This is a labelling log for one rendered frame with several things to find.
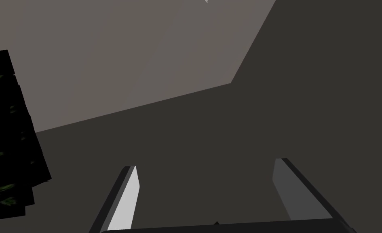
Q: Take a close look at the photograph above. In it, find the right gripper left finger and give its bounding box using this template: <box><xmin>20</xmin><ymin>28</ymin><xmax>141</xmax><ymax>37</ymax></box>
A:
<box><xmin>89</xmin><ymin>165</ymin><xmax>140</xmax><ymax>233</ymax></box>

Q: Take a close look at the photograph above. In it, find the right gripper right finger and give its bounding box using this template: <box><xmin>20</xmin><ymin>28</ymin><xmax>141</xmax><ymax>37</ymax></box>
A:
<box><xmin>272</xmin><ymin>158</ymin><xmax>343</xmax><ymax>221</ymax></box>

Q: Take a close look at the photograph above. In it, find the black window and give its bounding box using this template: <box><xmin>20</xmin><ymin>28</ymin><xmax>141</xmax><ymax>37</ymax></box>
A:
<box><xmin>0</xmin><ymin>49</ymin><xmax>52</xmax><ymax>222</ymax></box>

